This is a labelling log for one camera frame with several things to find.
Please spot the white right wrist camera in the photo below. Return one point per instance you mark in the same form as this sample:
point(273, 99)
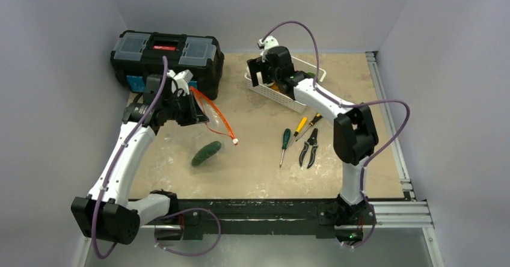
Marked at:
point(266, 43)

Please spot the black pliers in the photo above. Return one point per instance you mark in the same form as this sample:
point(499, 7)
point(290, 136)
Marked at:
point(310, 145)

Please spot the black plastic toolbox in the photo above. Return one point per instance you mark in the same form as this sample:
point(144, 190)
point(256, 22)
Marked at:
point(139, 54)

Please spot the dark green cucumber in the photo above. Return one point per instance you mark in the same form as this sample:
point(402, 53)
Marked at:
point(206, 152)

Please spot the white plastic basket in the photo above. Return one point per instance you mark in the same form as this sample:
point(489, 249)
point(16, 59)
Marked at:
point(278, 97)

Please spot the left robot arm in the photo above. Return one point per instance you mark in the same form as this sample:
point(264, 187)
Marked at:
point(106, 213)

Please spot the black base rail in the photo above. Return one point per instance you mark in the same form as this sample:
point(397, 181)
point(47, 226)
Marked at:
point(316, 217)

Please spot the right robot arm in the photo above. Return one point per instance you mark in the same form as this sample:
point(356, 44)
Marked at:
point(354, 132)

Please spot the yellow handled screwdriver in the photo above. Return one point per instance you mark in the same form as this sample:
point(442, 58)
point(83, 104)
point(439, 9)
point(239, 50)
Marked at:
point(299, 127)

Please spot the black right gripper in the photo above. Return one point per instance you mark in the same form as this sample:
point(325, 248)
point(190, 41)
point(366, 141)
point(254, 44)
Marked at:
point(255, 71)

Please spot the orange fruit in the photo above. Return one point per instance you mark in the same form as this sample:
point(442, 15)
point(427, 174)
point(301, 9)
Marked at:
point(275, 86)

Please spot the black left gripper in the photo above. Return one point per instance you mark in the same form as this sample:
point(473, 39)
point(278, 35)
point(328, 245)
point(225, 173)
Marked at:
point(194, 115)

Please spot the clear zip top bag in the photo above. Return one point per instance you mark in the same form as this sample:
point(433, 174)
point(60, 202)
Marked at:
point(218, 122)

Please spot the green handled screwdriver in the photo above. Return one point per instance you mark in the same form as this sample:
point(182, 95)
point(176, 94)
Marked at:
point(285, 143)

